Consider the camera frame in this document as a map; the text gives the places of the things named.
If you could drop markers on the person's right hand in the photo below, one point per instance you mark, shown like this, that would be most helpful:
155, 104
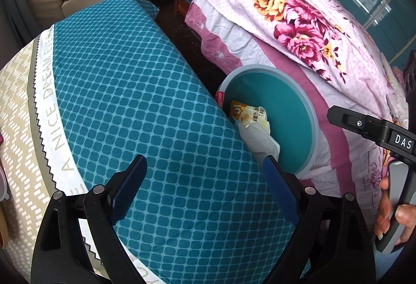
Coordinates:
406, 219

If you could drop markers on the pink floral quilt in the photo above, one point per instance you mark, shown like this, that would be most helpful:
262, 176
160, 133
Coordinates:
292, 11

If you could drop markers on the pink bed sheet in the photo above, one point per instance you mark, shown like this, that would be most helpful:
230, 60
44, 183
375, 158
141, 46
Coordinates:
227, 40

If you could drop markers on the teal and beige tablecloth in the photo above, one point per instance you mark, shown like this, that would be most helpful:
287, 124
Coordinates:
130, 92

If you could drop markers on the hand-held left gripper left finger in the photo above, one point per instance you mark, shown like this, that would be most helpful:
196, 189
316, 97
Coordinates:
128, 189

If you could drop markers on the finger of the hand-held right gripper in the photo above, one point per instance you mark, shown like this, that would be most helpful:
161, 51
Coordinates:
354, 123

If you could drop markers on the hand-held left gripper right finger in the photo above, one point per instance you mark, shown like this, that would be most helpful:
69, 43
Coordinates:
281, 193

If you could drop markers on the teal round bin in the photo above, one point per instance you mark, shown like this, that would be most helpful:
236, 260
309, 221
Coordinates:
286, 102

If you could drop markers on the white plastic bag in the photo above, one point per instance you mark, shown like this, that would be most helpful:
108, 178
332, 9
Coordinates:
261, 144

